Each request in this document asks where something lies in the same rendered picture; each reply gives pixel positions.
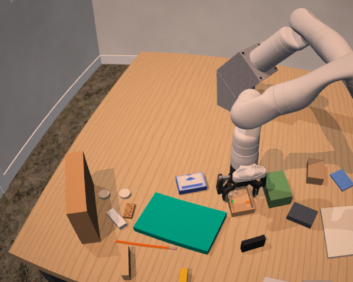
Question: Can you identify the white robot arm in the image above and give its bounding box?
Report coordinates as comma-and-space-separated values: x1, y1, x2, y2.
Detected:
230, 8, 353, 183

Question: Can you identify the brown domino tile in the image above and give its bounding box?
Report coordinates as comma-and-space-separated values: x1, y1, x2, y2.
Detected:
123, 203, 135, 219

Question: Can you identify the green flat rectangular slab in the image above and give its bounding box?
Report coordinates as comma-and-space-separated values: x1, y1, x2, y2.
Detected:
133, 192, 227, 255

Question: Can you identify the beige round disc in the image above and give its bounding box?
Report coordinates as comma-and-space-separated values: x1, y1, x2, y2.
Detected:
119, 189, 131, 199
99, 189, 110, 200

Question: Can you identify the blue flat rectangular pad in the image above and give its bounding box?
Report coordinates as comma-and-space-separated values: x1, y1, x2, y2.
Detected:
330, 169, 353, 192

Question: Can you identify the small olive block with orange top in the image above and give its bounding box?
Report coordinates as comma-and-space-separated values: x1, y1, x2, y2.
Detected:
179, 268, 188, 282

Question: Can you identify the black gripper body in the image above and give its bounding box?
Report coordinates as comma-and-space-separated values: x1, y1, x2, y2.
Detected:
228, 164, 249, 187

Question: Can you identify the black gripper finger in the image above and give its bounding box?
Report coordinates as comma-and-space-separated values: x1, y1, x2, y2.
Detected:
216, 173, 242, 203
247, 176, 267, 197

